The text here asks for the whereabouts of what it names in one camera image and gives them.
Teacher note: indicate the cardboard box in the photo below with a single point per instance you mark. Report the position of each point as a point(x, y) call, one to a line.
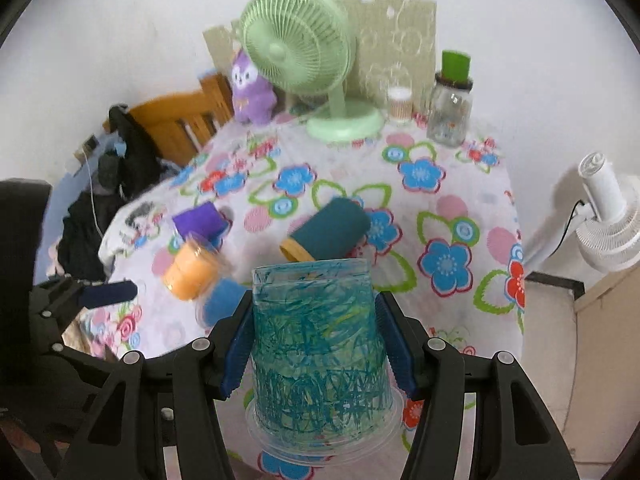
point(605, 350)

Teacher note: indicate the wall socket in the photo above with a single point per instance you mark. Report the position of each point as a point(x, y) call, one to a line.
point(88, 146)

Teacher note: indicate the blue cup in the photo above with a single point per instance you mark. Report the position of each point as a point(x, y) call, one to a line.
point(222, 302)

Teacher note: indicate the orange cup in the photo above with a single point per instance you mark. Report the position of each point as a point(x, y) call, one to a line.
point(192, 270)

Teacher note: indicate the teal scribbled clear plastic cup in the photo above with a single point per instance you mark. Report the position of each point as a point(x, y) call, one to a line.
point(320, 340)

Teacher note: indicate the white standing fan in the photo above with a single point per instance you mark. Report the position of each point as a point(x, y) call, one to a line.
point(607, 220)

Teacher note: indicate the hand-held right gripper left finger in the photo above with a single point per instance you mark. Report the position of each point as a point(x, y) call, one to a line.
point(239, 355)

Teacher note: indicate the wooden chair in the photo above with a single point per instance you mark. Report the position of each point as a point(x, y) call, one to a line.
point(165, 115)

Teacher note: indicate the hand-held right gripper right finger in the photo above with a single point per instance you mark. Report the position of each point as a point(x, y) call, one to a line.
point(397, 355)

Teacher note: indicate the purple cup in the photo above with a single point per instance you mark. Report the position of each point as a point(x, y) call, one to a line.
point(200, 220)

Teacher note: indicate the green desk fan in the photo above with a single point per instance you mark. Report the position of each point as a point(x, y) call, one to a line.
point(295, 45)

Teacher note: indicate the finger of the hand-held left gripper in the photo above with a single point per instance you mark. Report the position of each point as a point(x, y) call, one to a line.
point(110, 294)

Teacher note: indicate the dark teal cup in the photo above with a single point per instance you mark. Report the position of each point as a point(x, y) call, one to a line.
point(332, 227)

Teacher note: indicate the floral tablecloth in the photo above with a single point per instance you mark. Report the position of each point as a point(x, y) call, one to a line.
point(450, 200)

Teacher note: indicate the beige patterned foam panel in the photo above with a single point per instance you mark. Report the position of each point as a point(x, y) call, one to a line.
point(395, 40)

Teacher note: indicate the glass jar with green lid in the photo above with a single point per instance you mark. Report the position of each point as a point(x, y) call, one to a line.
point(450, 110)

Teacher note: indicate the black clothing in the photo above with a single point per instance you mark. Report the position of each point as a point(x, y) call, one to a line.
point(132, 155)

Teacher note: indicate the purple plush toy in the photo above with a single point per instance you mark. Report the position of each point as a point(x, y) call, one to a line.
point(252, 92)

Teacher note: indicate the small striped white cup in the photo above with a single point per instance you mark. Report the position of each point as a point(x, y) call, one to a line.
point(400, 107)

